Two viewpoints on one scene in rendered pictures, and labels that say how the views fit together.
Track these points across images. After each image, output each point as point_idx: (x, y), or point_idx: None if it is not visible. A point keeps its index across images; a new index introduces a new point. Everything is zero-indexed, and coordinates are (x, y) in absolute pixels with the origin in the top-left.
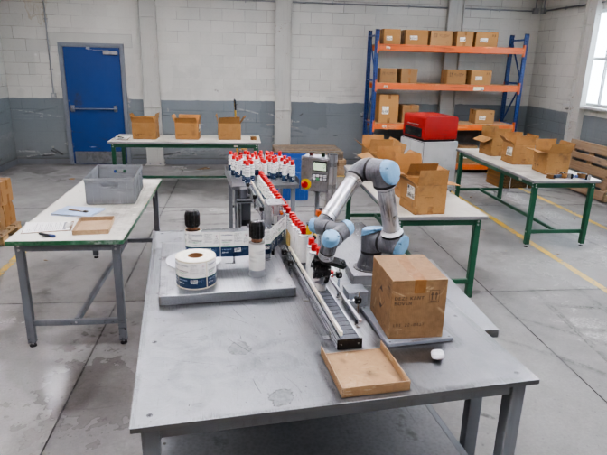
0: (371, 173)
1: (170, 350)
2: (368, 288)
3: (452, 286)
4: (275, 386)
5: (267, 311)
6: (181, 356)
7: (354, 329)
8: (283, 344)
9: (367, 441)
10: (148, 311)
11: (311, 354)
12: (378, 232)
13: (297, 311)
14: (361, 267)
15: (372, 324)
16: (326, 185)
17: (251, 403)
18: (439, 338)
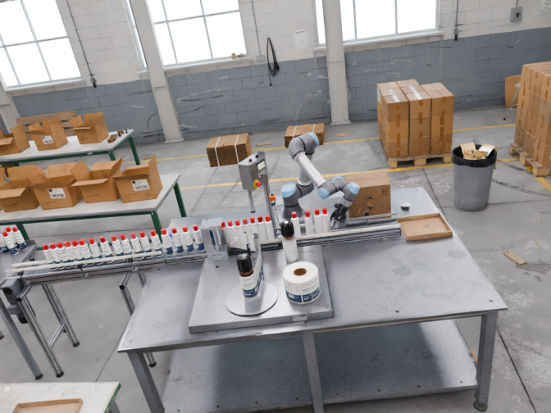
0: (310, 145)
1: (409, 301)
2: (312, 221)
3: (314, 195)
4: (446, 256)
5: (347, 261)
6: (416, 296)
7: (385, 224)
8: (395, 254)
9: None
10: (342, 322)
11: (407, 244)
12: (296, 186)
13: (346, 249)
14: (298, 215)
15: (370, 221)
16: (266, 176)
17: (466, 264)
18: None
